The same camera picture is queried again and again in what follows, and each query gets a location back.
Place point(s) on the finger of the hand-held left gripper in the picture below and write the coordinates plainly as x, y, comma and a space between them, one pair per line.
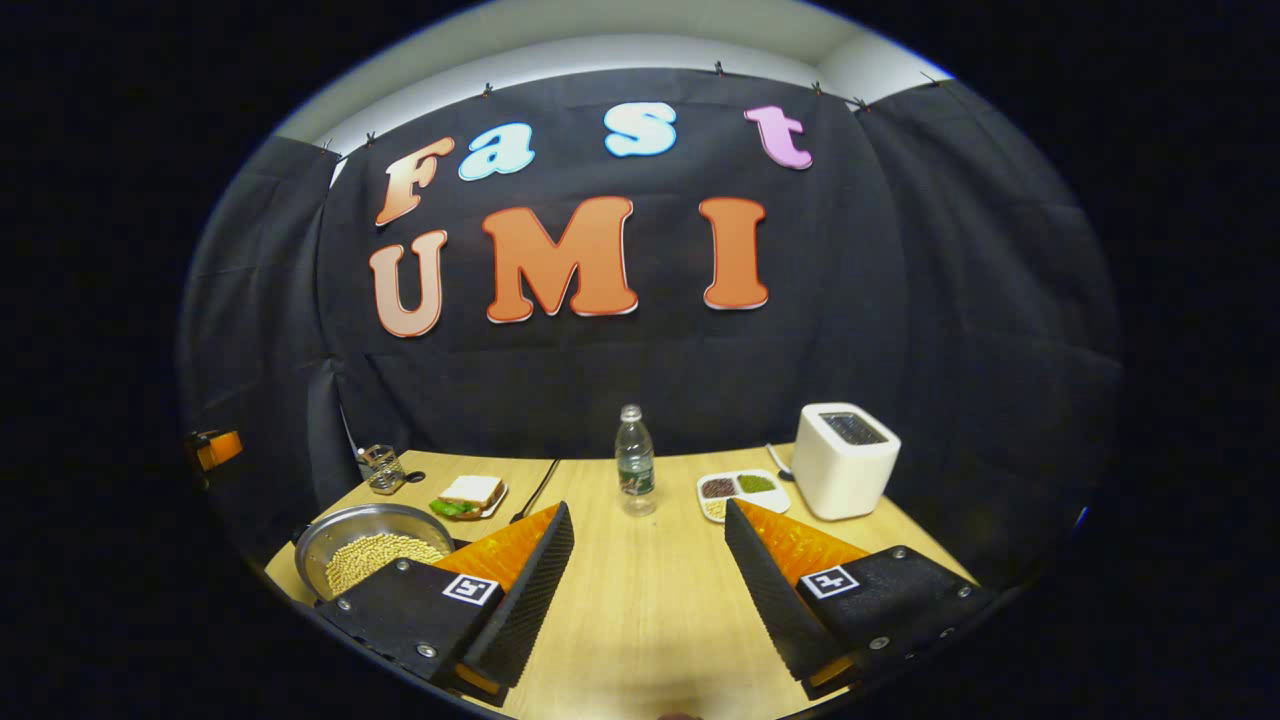
222, 448

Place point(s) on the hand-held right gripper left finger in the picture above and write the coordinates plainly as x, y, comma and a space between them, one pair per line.
525, 610

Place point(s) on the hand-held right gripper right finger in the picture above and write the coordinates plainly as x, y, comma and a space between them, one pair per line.
775, 610

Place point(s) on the stainless steel pot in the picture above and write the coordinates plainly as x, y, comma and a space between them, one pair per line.
345, 525

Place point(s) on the small white plate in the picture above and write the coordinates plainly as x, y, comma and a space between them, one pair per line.
498, 501

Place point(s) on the white divided bean plate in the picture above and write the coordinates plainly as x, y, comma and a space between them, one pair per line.
775, 497

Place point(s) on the sandwich with lettuce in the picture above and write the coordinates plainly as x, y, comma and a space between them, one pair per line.
470, 490

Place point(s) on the white toaster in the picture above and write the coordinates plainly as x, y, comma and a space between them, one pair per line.
840, 480

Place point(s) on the pile of soybeans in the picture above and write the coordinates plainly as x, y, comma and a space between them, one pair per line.
375, 555

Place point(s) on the metal mesh holder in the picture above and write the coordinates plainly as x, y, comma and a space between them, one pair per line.
385, 472

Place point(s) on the clear plastic water bottle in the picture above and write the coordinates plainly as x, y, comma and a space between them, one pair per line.
635, 470

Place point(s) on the black backdrop cloth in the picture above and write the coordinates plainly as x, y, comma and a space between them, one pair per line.
900, 300

